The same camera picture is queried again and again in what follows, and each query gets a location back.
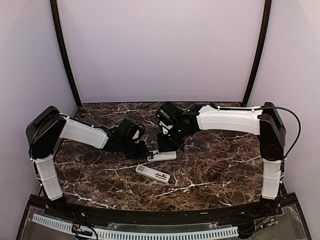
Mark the left black frame post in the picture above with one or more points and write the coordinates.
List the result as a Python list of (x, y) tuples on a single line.
[(63, 52)]

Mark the black front rail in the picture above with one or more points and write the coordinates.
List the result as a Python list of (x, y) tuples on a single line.
[(239, 215)]

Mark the white slim remote control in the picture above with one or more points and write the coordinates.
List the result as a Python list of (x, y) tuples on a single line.
[(152, 173)]

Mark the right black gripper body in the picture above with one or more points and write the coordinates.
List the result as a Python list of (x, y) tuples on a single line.
[(170, 143)]

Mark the right black frame post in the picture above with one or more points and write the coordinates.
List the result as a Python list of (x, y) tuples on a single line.
[(258, 53)]

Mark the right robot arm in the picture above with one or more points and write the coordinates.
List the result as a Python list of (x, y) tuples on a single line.
[(263, 121)]

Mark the black frame post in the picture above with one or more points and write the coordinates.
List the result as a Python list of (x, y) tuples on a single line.
[(63, 52), (258, 53)]

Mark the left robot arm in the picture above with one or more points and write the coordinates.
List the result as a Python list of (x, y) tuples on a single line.
[(46, 131)]

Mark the grey remote control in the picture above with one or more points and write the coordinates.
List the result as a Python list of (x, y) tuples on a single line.
[(163, 156)]

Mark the white slotted cable duct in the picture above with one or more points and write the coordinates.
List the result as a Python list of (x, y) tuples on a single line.
[(121, 231)]

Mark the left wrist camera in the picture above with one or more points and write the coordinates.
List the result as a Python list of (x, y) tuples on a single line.
[(139, 132)]

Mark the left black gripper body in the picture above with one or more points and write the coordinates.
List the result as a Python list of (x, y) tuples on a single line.
[(132, 152)]

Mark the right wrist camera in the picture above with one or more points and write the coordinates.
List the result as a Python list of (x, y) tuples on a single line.
[(165, 128)]

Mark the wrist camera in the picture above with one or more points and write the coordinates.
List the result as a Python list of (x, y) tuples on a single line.
[(139, 132), (165, 128)]

